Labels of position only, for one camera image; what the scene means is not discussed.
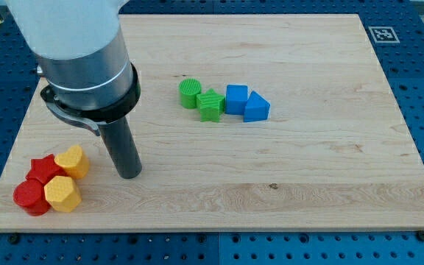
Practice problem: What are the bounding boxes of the blue triangle block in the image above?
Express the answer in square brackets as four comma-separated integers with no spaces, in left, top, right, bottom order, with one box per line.
[244,91,270,122]

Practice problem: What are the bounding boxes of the white fiducial marker tag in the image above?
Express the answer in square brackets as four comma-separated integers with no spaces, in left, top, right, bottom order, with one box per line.
[368,26,400,43]

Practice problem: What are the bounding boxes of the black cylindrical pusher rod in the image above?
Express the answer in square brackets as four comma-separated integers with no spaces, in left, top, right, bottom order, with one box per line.
[99,117,142,179]

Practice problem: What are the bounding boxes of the green star block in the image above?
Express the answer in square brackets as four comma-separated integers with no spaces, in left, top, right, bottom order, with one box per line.
[197,88,225,122]

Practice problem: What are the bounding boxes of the yellow hexagon block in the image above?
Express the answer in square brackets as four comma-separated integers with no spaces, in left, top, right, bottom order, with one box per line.
[44,176,82,213]

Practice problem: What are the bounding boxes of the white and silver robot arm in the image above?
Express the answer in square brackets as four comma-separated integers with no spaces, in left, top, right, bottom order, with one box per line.
[0,0,139,135]

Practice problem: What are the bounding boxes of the yellow heart block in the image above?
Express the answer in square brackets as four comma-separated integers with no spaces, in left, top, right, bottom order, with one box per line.
[54,145,90,179]

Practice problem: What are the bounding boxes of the red star block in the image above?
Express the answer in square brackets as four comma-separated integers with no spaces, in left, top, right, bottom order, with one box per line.
[25,154,68,185]

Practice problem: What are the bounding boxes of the red cylinder block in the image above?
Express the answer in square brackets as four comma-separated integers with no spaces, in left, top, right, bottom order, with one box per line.
[13,179,51,216]

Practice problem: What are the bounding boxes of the blue cube block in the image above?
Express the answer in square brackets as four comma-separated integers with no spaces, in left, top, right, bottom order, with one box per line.
[225,84,248,115]

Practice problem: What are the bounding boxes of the green cylinder block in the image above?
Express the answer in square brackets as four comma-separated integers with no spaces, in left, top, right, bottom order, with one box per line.
[178,78,202,109]

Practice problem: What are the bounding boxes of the wooden board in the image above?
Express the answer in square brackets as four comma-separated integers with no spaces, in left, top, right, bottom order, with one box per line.
[0,14,424,233]

